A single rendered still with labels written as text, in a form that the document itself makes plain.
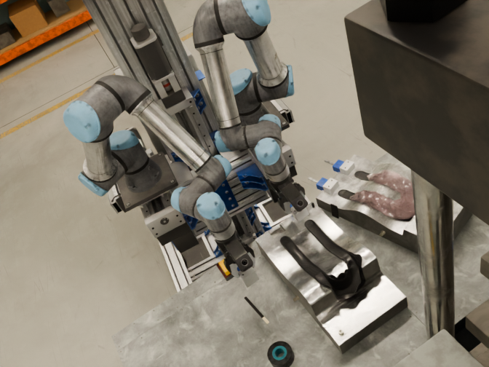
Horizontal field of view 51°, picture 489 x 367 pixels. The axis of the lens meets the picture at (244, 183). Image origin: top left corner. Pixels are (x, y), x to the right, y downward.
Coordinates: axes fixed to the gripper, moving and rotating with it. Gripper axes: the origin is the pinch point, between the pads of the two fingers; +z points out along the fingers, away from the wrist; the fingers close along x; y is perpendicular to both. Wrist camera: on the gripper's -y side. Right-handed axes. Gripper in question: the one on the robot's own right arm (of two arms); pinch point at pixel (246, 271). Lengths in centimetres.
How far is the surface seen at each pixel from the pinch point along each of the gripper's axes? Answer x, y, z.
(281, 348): 4.3, -24.0, 11.5
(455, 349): -15, -77, -52
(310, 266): -18.9, -8.7, 6.2
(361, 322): -19.9, -33.9, 8.9
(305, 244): -22.9, 0.3, 6.5
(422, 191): -22, -63, -76
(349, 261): -29.5, -16.9, 3.9
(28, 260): 106, 183, 96
